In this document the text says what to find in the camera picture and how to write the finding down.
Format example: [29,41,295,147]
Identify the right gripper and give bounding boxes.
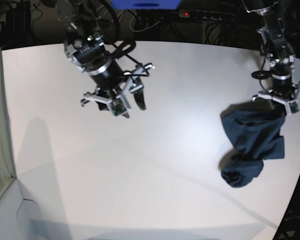
[80,60,154,117]

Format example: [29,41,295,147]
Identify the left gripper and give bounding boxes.
[251,71,300,109]

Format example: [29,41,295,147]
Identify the dark blue t-shirt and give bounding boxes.
[220,102,286,188]

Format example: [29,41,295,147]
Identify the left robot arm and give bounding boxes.
[243,0,300,115]

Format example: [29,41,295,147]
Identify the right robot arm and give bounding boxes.
[48,0,154,118]

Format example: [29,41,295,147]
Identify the blue box overhead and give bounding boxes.
[111,0,181,10]

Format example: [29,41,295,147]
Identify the black power strip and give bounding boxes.
[178,9,234,22]

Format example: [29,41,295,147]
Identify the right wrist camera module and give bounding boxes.
[111,99,130,119]

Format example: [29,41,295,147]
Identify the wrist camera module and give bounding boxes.
[111,99,130,119]
[288,99,300,115]

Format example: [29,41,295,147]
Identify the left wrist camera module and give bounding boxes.
[288,99,300,115]

